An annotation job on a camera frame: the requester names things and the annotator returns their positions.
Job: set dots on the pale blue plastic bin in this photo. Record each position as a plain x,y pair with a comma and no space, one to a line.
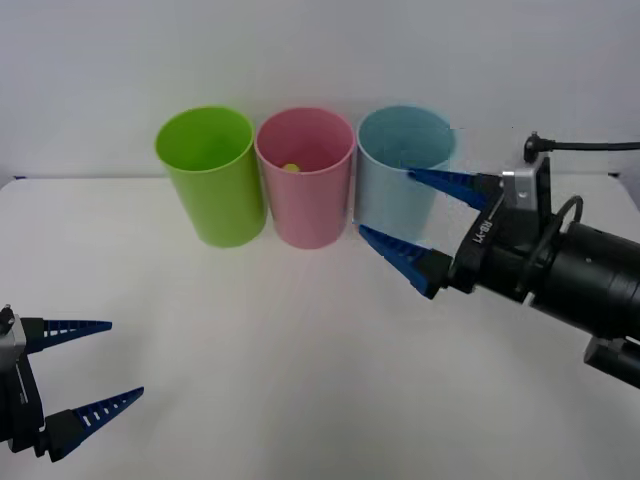
390,200

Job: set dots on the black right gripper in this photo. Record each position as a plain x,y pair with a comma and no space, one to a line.
492,250

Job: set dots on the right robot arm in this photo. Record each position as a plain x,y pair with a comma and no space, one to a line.
600,270

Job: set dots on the clear bottle with green cap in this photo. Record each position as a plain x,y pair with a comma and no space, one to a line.
291,166

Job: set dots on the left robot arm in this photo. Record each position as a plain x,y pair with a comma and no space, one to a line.
12,340

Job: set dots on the green plastic bin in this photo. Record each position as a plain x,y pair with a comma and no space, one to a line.
215,190

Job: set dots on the pink plastic bin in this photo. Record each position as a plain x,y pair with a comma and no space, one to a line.
305,205

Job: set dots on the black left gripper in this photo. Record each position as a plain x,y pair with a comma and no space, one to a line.
20,400

